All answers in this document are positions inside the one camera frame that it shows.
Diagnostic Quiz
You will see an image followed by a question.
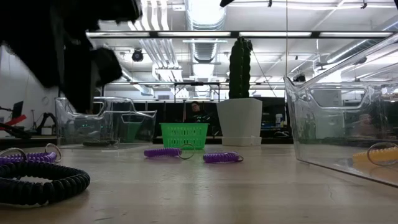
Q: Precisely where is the long ceiling light bar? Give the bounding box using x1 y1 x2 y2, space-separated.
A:
86 30 395 39

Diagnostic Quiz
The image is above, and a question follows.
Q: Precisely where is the black ceiling spotlight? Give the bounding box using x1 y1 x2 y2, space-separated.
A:
131 48 145 63

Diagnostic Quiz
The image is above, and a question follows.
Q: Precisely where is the green plastic basket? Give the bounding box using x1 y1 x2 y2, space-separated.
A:
159 122 210 150

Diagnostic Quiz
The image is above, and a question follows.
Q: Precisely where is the clear plastic bin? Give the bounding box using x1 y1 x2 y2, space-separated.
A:
55 96 157 150
283 30 398 188

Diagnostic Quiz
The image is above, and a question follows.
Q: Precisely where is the white planter pot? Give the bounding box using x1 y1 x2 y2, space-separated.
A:
216 98 264 147

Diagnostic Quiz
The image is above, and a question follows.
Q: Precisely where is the person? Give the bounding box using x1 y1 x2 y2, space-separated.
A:
349 113 385 139
185 100 216 124

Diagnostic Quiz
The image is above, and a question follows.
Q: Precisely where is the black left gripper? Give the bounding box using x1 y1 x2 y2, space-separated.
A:
0 27 124 114

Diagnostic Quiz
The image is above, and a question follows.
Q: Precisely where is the tall green cactus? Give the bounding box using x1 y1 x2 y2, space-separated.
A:
228 36 254 100

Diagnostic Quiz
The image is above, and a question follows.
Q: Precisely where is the purple spring keychain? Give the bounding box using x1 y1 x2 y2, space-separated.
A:
143 143 197 161
0 143 63 166
203 151 244 164

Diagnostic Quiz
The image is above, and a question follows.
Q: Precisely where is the dark computer monitor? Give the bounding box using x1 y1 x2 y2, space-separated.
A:
11 100 24 120

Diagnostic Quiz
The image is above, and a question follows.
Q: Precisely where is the red object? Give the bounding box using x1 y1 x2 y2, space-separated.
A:
4 114 28 127

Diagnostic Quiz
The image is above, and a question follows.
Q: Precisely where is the yellow spring keychain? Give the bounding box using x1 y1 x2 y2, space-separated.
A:
351 142 398 167

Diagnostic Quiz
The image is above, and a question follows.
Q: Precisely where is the black spring keychain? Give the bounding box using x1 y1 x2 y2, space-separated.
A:
81 139 121 148
0 161 91 207

